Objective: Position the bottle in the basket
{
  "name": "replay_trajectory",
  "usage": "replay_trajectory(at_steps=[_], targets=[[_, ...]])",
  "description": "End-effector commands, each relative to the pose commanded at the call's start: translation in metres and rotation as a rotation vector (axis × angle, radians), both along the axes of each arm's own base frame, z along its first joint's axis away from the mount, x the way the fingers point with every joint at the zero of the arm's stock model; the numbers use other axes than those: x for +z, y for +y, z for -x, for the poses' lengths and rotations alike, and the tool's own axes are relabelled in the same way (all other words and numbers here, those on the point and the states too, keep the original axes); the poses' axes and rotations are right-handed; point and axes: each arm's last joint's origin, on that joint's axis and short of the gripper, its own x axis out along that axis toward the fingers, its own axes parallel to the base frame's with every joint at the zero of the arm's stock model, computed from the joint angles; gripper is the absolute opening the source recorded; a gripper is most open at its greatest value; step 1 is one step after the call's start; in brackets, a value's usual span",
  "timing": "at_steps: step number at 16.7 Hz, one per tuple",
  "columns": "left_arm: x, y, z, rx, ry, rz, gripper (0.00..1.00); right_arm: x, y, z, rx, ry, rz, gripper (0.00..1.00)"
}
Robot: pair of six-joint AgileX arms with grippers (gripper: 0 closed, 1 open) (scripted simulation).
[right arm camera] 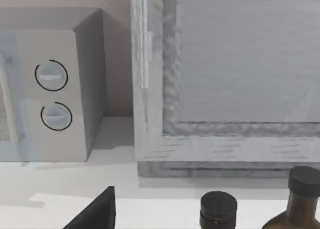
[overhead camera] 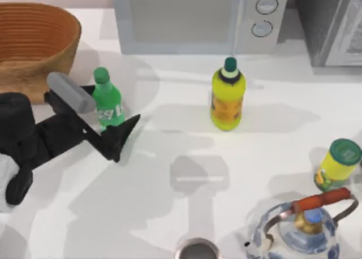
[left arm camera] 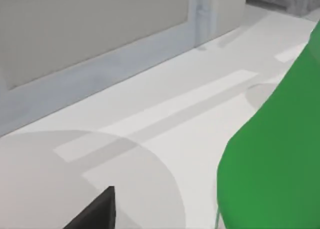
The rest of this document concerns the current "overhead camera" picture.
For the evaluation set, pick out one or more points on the yellow bottle with green cap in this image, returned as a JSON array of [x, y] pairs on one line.
[[227, 100]]

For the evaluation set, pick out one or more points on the round microwave knob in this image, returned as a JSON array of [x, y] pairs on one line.
[[262, 28], [266, 5]]

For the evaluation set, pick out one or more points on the metal cup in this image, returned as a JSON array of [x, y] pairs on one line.
[[197, 249]]

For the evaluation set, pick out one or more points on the brown woven basket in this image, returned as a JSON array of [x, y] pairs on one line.
[[31, 44]]

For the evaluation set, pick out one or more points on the pale grey rounded box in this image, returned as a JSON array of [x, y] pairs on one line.
[[70, 93]]

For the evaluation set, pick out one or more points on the blue and white teapot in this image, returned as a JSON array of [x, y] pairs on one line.
[[299, 236]]

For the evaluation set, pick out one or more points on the yellow can with green lid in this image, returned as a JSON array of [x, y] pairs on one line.
[[336, 165]]

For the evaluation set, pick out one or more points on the pale microwave oven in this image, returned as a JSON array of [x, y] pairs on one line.
[[181, 18]]

